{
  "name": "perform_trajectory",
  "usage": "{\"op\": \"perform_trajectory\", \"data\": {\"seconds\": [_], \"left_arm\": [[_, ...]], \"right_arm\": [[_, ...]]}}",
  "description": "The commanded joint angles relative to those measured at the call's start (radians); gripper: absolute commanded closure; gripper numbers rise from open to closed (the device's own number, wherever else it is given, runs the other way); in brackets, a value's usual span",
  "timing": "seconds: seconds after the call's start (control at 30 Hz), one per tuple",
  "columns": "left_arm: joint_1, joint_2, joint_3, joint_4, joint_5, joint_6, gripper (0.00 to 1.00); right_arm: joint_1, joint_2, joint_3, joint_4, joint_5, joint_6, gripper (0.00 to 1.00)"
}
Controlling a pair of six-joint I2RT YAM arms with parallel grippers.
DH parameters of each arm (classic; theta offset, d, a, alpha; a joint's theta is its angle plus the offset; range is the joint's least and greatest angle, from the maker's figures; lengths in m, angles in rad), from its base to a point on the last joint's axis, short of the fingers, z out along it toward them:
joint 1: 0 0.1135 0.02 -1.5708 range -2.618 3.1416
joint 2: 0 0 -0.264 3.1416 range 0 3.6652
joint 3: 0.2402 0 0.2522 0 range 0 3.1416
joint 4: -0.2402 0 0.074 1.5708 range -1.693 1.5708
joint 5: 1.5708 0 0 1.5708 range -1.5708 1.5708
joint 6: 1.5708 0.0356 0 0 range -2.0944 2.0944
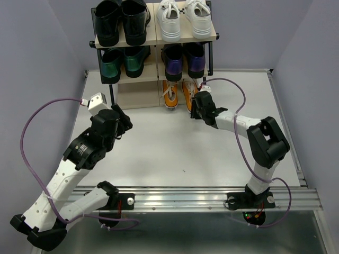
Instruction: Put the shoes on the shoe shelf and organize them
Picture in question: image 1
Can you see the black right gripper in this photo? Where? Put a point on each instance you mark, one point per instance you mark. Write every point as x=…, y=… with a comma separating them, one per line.
x=194, y=113

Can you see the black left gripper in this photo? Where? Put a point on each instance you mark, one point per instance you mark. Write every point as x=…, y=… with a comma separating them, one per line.
x=125, y=123

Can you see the orange sneaker one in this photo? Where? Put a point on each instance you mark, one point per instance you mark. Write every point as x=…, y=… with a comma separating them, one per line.
x=170, y=94
x=189, y=88

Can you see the purple loafer one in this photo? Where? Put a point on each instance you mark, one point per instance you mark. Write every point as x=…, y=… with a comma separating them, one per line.
x=195, y=56
x=172, y=57

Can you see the white sneaker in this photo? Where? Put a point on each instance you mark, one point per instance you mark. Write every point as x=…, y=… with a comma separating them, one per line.
x=198, y=13
x=168, y=17

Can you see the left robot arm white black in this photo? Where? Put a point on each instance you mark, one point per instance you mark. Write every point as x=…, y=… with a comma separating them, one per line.
x=48, y=220

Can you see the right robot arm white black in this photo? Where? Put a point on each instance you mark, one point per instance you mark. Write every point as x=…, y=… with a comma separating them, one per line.
x=266, y=140

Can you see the beige black-framed shoe shelf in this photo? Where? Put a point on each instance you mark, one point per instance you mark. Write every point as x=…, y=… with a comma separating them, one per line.
x=146, y=90

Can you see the green loafer left one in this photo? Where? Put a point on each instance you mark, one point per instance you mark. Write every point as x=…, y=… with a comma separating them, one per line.
x=111, y=63

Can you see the green loafer one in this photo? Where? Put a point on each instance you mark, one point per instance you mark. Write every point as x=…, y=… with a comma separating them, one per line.
x=111, y=63
x=134, y=58

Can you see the green loafer right one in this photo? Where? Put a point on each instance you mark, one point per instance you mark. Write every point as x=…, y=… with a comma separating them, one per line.
x=134, y=58

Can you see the black loafer left one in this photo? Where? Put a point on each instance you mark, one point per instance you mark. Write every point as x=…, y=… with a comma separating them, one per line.
x=107, y=16

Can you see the black loafer one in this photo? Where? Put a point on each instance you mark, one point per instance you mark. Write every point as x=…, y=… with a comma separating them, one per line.
x=107, y=16
x=135, y=18

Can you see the black loafer right one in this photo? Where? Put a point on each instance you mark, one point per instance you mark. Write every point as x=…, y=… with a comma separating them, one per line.
x=135, y=18

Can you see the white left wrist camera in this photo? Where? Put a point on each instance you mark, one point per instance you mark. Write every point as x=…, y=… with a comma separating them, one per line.
x=97, y=103

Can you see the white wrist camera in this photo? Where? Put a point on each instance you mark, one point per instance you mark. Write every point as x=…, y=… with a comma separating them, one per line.
x=205, y=88
x=97, y=103

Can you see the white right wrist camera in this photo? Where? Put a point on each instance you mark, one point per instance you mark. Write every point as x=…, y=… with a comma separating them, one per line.
x=205, y=88

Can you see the aluminium mounting rail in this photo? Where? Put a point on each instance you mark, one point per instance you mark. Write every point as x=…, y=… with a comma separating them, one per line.
x=205, y=199

